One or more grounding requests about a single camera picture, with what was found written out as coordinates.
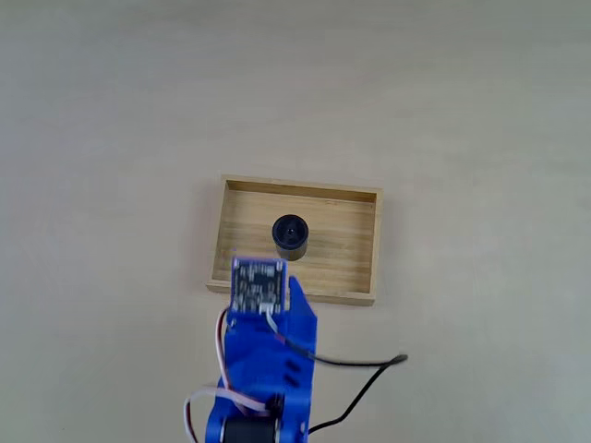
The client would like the black cylinder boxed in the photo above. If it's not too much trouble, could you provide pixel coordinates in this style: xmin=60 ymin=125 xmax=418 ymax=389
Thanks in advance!
xmin=271 ymin=214 xmax=311 ymax=262

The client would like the wooden box tray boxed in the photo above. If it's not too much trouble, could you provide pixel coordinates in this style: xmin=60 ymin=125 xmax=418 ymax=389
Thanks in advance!
xmin=205 ymin=174 xmax=385 ymax=308

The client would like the red white servo wire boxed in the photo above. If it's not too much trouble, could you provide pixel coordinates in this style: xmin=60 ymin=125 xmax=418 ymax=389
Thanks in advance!
xmin=183 ymin=306 xmax=274 ymax=443

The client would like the blue camera circuit board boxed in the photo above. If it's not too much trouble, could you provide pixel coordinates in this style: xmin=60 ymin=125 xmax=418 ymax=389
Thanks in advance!
xmin=229 ymin=257 xmax=288 ymax=317

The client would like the black camera cable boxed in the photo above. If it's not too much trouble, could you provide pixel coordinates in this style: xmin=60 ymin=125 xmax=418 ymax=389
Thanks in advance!
xmin=260 ymin=305 xmax=410 ymax=435

